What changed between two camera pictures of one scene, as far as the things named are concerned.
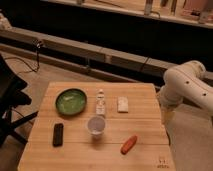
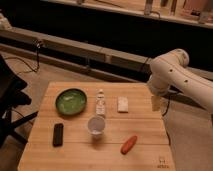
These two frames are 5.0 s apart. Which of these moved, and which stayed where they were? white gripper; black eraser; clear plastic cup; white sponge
Moved: white gripper
Stayed: black eraser; white sponge; clear plastic cup
